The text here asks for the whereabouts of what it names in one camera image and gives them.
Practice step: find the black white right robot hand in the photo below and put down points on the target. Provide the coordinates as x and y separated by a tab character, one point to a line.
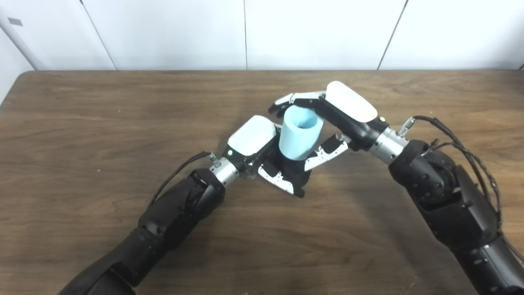
352	102

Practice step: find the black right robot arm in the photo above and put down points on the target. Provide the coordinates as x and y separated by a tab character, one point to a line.
450	196

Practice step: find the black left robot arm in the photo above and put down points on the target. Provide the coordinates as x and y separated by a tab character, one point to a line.
172	217

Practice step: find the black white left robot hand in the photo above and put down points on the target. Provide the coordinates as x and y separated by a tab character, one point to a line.
251	135

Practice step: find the black flared nozzle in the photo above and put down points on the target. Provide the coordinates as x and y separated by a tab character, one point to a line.
294	172

